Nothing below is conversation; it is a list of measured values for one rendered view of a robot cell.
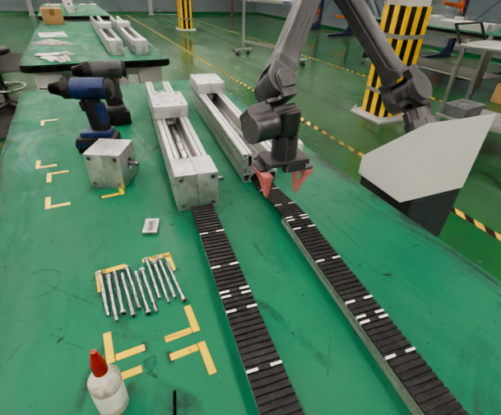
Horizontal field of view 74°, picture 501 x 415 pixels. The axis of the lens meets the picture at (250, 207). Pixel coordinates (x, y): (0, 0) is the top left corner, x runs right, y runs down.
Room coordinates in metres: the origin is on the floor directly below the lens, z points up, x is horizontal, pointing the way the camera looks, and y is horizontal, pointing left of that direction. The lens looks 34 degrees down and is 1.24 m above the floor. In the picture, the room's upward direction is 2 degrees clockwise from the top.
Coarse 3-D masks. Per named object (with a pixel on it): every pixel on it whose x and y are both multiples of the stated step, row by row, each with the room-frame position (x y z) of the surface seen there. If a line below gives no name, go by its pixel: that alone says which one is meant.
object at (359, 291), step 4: (352, 288) 0.39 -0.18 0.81; (356, 288) 0.39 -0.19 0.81; (360, 288) 0.39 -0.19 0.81; (364, 288) 0.39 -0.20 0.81; (340, 292) 0.38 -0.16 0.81; (344, 292) 0.38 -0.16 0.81; (348, 292) 0.38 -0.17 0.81; (352, 292) 0.38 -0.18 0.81; (356, 292) 0.38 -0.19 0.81; (360, 292) 0.38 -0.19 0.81; (364, 292) 0.38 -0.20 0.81; (368, 292) 0.38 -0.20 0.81; (340, 296) 0.38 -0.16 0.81; (344, 296) 0.37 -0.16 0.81; (348, 296) 0.37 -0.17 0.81; (352, 296) 0.37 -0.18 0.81; (356, 296) 0.37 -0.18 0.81; (360, 296) 0.38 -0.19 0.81; (344, 300) 0.37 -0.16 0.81; (348, 300) 0.37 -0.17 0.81
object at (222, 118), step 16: (192, 96) 1.49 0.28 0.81; (224, 96) 1.31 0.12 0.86; (208, 112) 1.18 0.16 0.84; (224, 112) 1.24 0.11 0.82; (240, 112) 1.13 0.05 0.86; (224, 128) 0.97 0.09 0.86; (240, 128) 1.05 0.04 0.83; (224, 144) 0.97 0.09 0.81; (240, 144) 0.86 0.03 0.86; (256, 144) 0.91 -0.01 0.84; (240, 160) 0.81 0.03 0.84; (256, 160) 0.84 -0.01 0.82; (240, 176) 0.81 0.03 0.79; (272, 176) 0.83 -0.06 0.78
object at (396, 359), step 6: (408, 348) 0.28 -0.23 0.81; (414, 348) 0.28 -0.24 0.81; (390, 354) 0.27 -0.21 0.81; (396, 354) 0.27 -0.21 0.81; (402, 354) 0.27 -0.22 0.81; (408, 354) 0.27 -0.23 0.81; (414, 354) 0.27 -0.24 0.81; (390, 360) 0.26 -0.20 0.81; (396, 360) 0.26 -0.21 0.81; (402, 360) 0.26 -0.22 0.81; (408, 360) 0.26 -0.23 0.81; (414, 360) 0.27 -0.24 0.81; (390, 366) 0.26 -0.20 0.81; (396, 366) 0.26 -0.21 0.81
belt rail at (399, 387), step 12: (288, 228) 0.58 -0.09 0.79; (312, 264) 0.47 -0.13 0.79; (324, 276) 0.43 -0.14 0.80; (336, 300) 0.39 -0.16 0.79; (348, 312) 0.36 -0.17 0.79; (360, 336) 0.32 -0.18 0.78; (372, 348) 0.29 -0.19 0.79; (384, 360) 0.27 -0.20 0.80; (384, 372) 0.26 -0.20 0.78; (396, 384) 0.24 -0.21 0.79; (408, 396) 0.23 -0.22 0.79
